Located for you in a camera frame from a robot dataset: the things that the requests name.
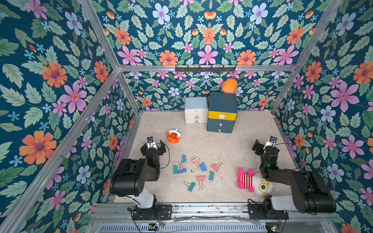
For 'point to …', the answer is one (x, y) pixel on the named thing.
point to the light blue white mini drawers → (196, 109)
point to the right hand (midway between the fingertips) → (265, 141)
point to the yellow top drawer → (222, 115)
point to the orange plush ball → (229, 86)
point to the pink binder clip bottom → (200, 178)
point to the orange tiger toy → (173, 136)
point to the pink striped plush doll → (255, 182)
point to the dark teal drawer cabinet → (223, 102)
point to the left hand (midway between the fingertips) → (153, 140)
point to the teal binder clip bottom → (191, 186)
